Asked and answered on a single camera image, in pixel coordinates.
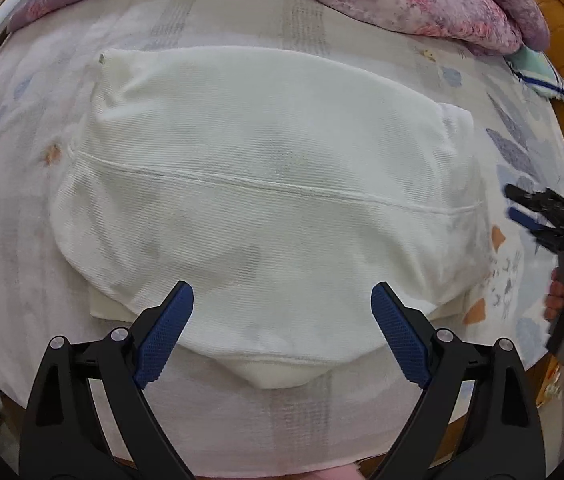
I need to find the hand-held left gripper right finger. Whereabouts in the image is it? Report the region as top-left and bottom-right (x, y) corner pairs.
(362, 281), (548, 480)

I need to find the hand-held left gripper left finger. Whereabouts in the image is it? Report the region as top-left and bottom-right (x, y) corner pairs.
(18, 281), (198, 480)

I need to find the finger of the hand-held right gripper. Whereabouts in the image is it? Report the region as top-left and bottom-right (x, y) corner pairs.
(508, 206), (564, 253)
(505, 184), (564, 218)

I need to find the white blue printed blanket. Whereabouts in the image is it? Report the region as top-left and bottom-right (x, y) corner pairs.
(0, 0), (564, 478)

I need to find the white knit sweater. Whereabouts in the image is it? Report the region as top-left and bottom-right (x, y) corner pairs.
(52, 46), (494, 390)

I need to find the teal striped pillow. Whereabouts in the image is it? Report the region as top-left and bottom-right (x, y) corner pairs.
(504, 45), (564, 104)

